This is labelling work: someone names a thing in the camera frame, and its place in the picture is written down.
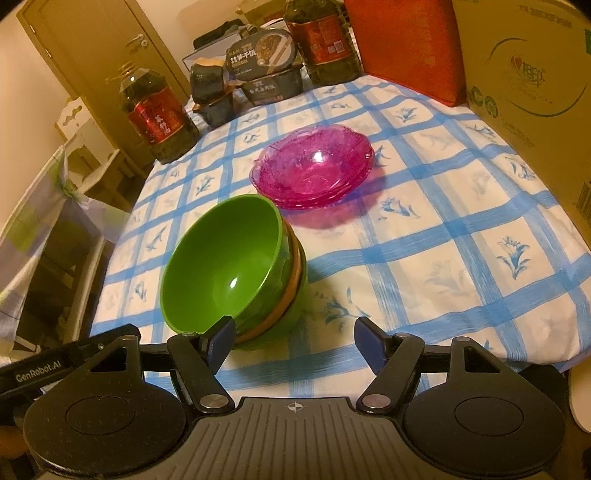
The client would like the dark lidded meal box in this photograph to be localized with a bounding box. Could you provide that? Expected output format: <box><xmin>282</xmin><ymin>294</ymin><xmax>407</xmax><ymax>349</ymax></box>
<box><xmin>225</xmin><ymin>28</ymin><xmax>298</xmax><ymax>80</ymax></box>

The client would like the green plastic bowl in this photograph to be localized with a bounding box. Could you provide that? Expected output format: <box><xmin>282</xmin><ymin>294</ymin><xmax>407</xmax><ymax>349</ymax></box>
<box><xmin>231</xmin><ymin>231</ymin><xmax>309</xmax><ymax>352</ymax></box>
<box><xmin>159</xmin><ymin>195</ymin><xmax>291</xmax><ymax>334</ymax></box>

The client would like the orange plastic bowl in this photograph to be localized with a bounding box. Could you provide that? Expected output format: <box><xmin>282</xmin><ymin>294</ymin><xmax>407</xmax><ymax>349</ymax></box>
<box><xmin>235</xmin><ymin>222</ymin><xmax>308</xmax><ymax>344</ymax></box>

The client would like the oil bottle with red label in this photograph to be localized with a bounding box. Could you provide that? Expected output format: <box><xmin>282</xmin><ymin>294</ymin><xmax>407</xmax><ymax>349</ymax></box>
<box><xmin>283</xmin><ymin>0</ymin><xmax>363</xmax><ymax>86</ymax></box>
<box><xmin>117</xmin><ymin>67</ymin><xmax>200</xmax><ymax>163</ymax></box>

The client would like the blue checked tablecloth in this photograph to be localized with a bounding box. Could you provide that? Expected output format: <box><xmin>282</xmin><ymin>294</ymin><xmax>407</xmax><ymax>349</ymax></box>
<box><xmin>88</xmin><ymin>74</ymin><xmax>591</xmax><ymax>398</ymax></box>

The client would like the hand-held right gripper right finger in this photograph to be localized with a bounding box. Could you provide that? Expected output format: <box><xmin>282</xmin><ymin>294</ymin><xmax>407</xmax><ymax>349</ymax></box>
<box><xmin>353</xmin><ymin>316</ymin><xmax>509</xmax><ymax>415</ymax></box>

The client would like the white wooden chair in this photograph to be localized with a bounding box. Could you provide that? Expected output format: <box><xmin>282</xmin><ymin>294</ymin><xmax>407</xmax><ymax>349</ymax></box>
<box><xmin>54</xmin><ymin>97</ymin><xmax>139</xmax><ymax>208</ymax></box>

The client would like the cardboard box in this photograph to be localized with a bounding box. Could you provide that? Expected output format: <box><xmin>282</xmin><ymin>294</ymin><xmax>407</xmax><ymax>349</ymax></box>
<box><xmin>450</xmin><ymin>0</ymin><xmax>591</xmax><ymax>227</ymax></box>

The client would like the dark round food cup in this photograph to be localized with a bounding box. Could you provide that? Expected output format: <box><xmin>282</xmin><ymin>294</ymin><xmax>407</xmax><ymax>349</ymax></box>
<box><xmin>190</xmin><ymin>61</ymin><xmax>227</xmax><ymax>103</ymax></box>

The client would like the dark rectangular meal box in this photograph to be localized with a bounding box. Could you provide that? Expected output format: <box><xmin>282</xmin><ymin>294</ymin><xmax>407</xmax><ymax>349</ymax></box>
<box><xmin>239</xmin><ymin>65</ymin><xmax>305</xmax><ymax>106</ymax></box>

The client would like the dark food container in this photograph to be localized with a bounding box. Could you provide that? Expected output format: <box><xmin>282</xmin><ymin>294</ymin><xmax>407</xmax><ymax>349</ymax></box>
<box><xmin>193</xmin><ymin>90</ymin><xmax>241</xmax><ymax>129</ymax></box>

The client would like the wooden door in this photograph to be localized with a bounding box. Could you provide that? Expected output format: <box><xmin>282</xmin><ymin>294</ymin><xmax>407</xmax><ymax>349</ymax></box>
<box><xmin>16</xmin><ymin>0</ymin><xmax>195</xmax><ymax>153</ymax></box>

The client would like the white chair with cloth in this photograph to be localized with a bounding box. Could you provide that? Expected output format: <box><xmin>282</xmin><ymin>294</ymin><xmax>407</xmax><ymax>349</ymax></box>
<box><xmin>0</xmin><ymin>143</ymin><xmax>132</xmax><ymax>333</ymax></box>

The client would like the pink patterned glass plate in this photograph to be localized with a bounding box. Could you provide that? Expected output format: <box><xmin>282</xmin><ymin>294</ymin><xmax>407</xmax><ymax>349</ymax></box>
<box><xmin>252</xmin><ymin>138</ymin><xmax>375</xmax><ymax>208</ymax></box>
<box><xmin>259</xmin><ymin>152</ymin><xmax>376</xmax><ymax>212</ymax></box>
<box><xmin>249</xmin><ymin>124</ymin><xmax>372</xmax><ymax>204</ymax></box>

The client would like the red tote bag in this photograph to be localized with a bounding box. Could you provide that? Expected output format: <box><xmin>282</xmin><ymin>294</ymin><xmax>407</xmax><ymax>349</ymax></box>
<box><xmin>344</xmin><ymin>0</ymin><xmax>467</xmax><ymax>108</ymax></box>

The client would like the black bag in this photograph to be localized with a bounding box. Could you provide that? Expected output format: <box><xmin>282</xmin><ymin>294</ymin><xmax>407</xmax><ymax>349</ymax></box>
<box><xmin>193</xmin><ymin>21</ymin><xmax>259</xmax><ymax>49</ymax></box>

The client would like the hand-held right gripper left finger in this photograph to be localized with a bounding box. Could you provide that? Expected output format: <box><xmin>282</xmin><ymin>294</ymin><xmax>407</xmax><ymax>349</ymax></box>
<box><xmin>85</xmin><ymin>316</ymin><xmax>237</xmax><ymax>415</ymax></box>

